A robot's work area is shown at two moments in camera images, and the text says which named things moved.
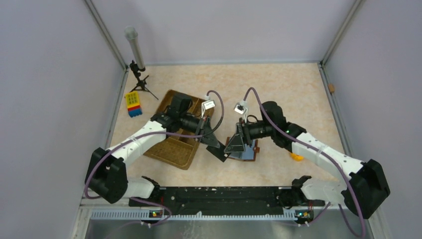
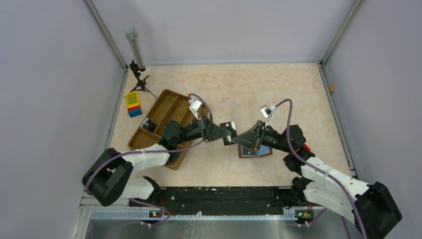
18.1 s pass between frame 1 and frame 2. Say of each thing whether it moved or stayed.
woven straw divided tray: moved
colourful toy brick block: stayed
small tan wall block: stayed
